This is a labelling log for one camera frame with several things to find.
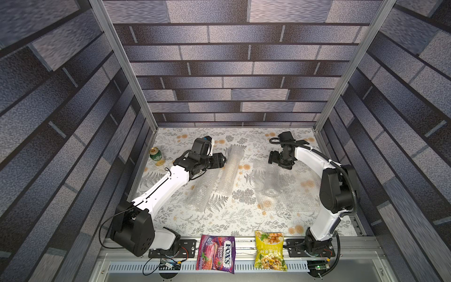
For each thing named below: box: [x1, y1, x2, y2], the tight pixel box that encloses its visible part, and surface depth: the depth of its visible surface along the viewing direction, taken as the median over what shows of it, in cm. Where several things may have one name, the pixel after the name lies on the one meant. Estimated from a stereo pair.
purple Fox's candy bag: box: [196, 234, 237, 275], surface depth 72 cm
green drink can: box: [149, 146, 163, 162], surface depth 97 cm
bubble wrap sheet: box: [248, 159, 322, 226], surface depth 90 cm
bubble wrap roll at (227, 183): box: [214, 144, 248, 198], surface depth 94 cm
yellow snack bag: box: [254, 230, 288, 272], surface depth 71 cm
